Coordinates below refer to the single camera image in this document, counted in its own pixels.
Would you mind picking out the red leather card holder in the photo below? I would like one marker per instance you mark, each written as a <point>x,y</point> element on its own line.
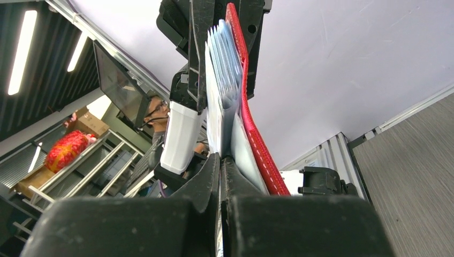
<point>230,125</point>

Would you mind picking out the dark monitor screen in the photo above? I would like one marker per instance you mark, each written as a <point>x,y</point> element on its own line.
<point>123,91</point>

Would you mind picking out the person with glasses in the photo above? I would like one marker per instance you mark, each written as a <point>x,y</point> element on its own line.
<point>159,124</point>

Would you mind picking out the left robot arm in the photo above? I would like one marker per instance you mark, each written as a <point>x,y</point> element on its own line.
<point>196,23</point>

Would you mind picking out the metal shelf rack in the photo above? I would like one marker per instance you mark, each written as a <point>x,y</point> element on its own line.
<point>101,169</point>

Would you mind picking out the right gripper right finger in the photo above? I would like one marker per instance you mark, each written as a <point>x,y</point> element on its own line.
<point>255,224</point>

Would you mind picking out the aluminium frame rail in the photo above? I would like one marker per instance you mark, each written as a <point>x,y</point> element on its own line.
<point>334,154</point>

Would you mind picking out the cardboard box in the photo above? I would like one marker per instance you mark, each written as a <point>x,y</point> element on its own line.
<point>85,122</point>

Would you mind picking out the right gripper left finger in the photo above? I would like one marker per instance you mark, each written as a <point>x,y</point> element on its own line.
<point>183,224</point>

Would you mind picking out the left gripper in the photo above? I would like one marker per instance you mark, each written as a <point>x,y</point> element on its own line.
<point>186,23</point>

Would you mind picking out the red patterned bag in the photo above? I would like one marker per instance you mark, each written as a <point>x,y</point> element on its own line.
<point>67,149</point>

